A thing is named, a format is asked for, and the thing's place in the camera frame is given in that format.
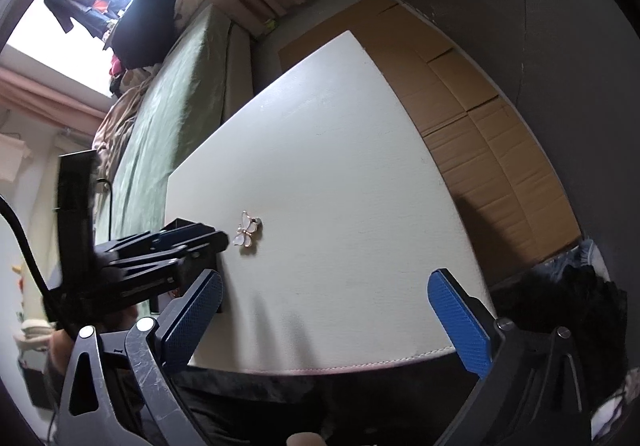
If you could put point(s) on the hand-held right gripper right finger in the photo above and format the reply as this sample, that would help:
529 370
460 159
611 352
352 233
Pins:
460 321

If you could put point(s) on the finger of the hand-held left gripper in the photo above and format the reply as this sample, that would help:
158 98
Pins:
190 246
150 240

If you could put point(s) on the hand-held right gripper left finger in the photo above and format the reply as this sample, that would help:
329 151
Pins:
195 316

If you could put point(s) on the black gift box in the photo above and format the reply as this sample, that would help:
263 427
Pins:
195 262

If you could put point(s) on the white butterfly brooch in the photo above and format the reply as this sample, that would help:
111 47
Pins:
247 232

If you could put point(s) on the person's left hand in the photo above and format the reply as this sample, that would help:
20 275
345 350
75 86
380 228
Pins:
61 351

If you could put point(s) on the white hanging cloth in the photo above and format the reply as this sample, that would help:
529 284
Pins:
12 156

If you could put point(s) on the beige crumpled blanket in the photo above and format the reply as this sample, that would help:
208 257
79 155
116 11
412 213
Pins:
117 131

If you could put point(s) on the bed with green sheet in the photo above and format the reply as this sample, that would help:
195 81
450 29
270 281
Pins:
170 116

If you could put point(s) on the black and blue clothes pile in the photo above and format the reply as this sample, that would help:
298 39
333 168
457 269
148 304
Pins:
590 306

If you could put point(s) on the white square table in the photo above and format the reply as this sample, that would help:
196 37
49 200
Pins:
325 176

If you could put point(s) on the flattened cardboard boxes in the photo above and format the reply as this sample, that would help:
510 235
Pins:
475 136

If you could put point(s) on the dark clothing heap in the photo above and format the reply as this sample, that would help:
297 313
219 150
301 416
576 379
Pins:
145 16

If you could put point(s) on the hanging dark clothes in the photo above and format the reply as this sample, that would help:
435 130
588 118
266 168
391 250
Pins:
85 1

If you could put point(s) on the small green object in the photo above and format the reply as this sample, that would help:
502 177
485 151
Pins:
270 24

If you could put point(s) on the grey wardrobe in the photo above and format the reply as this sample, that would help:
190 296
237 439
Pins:
550 51

